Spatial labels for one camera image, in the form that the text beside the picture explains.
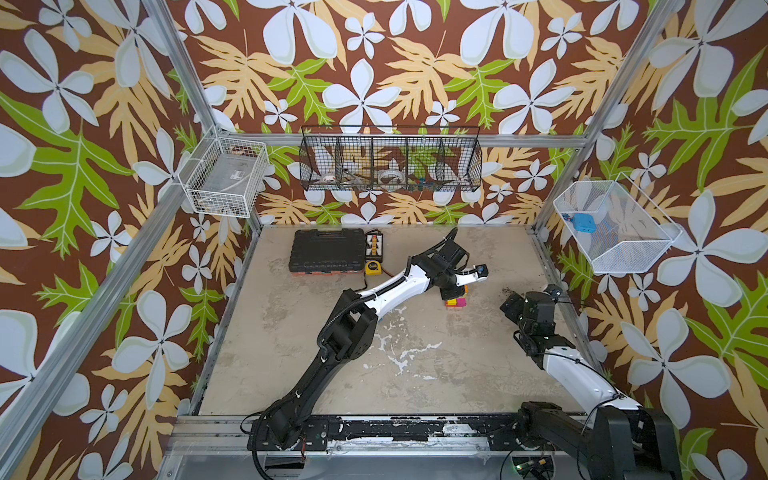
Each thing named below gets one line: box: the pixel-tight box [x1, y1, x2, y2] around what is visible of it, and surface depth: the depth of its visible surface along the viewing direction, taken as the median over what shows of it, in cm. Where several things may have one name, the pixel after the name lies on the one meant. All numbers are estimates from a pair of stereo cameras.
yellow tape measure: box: [365, 260, 382, 275], surface depth 107 cm
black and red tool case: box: [288, 228, 365, 275], surface depth 109 cm
